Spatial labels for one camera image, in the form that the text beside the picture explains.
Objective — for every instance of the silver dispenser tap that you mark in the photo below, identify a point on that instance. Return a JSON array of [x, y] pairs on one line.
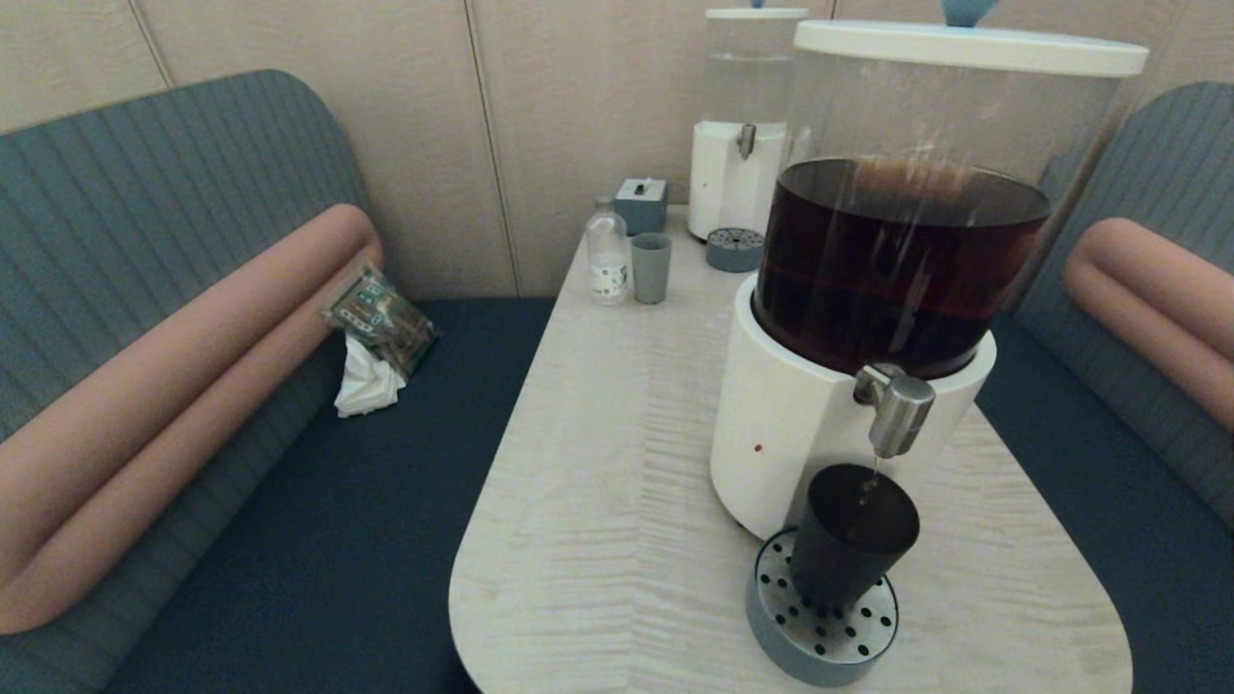
[[901, 414]]

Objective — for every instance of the dark tapered cup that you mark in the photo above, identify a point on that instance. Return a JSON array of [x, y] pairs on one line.
[[848, 549]]

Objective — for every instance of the grey tumbler cup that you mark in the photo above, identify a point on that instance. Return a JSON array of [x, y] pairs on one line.
[[651, 272]]

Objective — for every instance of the clear bottle white label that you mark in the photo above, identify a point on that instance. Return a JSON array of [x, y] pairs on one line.
[[607, 272]]

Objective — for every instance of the blue-grey square box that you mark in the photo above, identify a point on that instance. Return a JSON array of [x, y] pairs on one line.
[[641, 206]]

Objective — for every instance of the small round perforated drip tray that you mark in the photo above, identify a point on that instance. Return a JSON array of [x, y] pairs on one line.
[[733, 253]]

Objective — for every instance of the large tea dispenser white base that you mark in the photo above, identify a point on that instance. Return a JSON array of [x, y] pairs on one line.
[[791, 443]]

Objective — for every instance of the printed snack packet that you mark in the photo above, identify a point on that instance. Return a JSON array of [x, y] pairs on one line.
[[381, 320]]

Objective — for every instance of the crumpled white tissue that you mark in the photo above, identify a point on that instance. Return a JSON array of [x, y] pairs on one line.
[[366, 387]]

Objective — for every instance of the large round perforated drip tray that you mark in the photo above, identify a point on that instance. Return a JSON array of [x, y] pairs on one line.
[[781, 636]]

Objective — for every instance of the small white dispenser lid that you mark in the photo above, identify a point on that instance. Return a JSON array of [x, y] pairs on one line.
[[757, 13]]

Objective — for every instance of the long pink bolster cushion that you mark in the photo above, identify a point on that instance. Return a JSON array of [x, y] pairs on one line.
[[193, 359]]

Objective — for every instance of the large white dispenser lid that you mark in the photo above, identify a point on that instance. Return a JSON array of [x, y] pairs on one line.
[[964, 48]]

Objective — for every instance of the teal bench with snack packet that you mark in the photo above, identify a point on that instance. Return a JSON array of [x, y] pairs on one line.
[[145, 164]]

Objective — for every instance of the short pink bolster cushion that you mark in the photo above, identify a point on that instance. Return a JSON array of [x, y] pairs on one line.
[[1157, 291]]

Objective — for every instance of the teal bench empty seat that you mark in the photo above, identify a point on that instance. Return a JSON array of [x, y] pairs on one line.
[[1157, 173]]

